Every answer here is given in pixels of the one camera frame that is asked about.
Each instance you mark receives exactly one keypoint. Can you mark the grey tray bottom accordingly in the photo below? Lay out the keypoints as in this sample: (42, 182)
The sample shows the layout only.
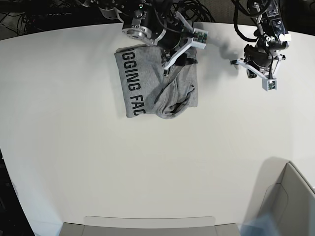
(113, 226)

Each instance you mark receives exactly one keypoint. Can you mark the blue blurred object corner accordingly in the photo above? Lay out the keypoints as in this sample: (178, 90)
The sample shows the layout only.
(261, 225)

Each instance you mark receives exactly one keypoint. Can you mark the grey T-shirt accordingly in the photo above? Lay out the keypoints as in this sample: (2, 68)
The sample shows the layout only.
(149, 89)

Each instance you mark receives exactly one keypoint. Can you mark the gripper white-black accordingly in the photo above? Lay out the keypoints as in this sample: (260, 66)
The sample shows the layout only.
(252, 72)
(187, 53)

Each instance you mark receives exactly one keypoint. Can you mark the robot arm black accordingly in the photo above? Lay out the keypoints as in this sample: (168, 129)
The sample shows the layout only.
(150, 21)
(270, 36)

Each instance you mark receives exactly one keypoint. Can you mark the grey box right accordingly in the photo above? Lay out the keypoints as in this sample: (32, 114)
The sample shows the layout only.
(288, 207)

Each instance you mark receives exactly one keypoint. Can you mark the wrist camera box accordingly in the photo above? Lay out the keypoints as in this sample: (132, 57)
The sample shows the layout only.
(269, 84)
(199, 38)

